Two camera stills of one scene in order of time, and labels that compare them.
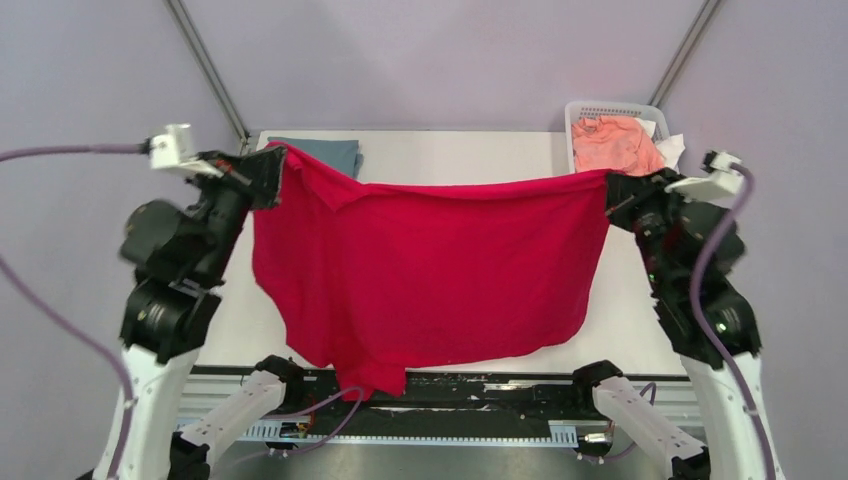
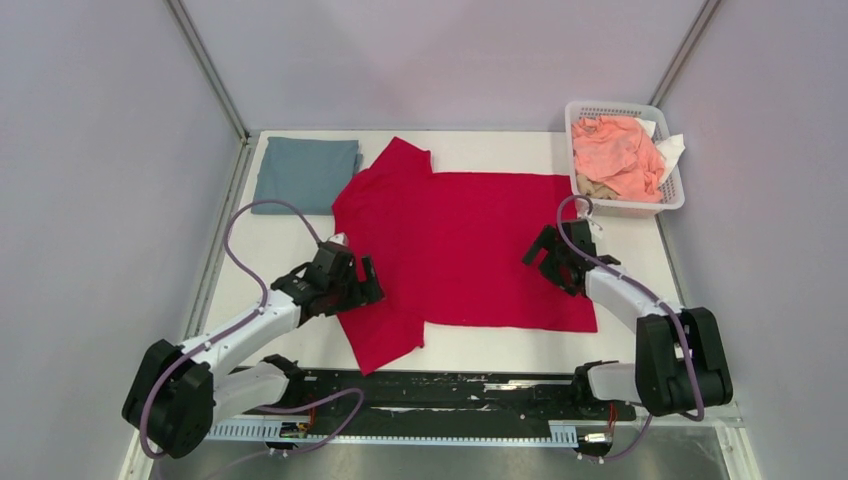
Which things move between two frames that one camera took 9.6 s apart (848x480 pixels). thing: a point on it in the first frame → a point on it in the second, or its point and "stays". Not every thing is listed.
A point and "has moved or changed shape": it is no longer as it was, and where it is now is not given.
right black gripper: x=622 y=190 → x=545 y=241
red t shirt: x=372 y=279 has moved or changed shape
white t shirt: x=671 y=148 stays
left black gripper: x=267 y=173 → x=367 y=293
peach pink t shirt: x=621 y=145 stays
